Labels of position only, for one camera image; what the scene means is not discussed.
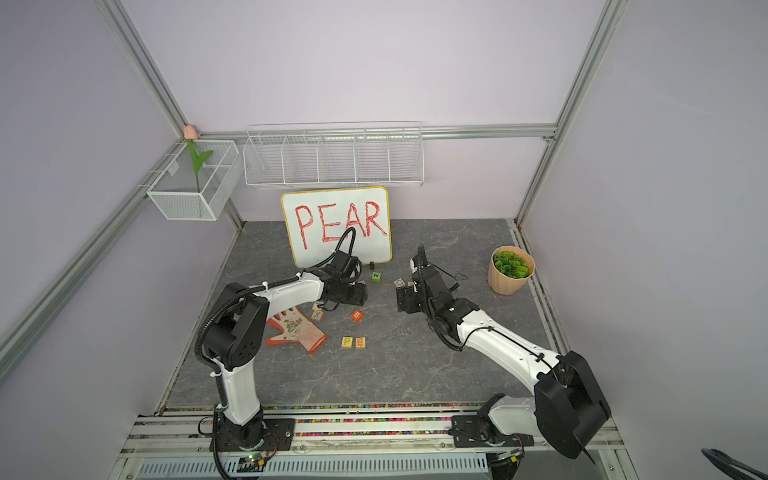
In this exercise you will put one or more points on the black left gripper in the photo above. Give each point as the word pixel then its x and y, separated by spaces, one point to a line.
pixel 360 296

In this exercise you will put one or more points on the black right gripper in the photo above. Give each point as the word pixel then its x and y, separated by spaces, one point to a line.
pixel 405 294

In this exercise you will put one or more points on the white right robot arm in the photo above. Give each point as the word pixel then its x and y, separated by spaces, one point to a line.
pixel 569 404

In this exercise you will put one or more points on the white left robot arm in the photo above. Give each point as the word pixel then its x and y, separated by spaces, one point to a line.
pixel 244 318

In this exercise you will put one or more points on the red block letter B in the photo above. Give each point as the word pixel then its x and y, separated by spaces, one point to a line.
pixel 357 315

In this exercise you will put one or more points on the wooden block letter X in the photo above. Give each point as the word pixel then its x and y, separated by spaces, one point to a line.
pixel 317 312

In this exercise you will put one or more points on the whiteboard with PEAR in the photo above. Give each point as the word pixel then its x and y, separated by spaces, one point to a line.
pixel 316 220

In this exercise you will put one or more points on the beige plant pot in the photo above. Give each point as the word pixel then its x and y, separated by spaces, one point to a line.
pixel 503 285

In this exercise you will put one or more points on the green artificial plant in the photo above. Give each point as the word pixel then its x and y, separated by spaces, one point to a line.
pixel 511 265

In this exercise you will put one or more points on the small white mesh basket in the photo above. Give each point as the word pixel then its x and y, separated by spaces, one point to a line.
pixel 174 192

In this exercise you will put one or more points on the pink artificial tulip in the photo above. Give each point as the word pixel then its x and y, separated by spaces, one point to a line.
pixel 198 158

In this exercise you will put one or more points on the long white wire basket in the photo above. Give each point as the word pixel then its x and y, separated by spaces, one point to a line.
pixel 334 154

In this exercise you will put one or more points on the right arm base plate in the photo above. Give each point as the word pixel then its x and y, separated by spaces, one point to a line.
pixel 472 431

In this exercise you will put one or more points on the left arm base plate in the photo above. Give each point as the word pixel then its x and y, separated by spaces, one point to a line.
pixel 270 434

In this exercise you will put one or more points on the aluminium rail front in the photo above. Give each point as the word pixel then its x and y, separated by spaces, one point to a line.
pixel 322 429

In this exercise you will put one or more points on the aluminium frame post right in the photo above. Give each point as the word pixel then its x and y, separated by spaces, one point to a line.
pixel 608 22

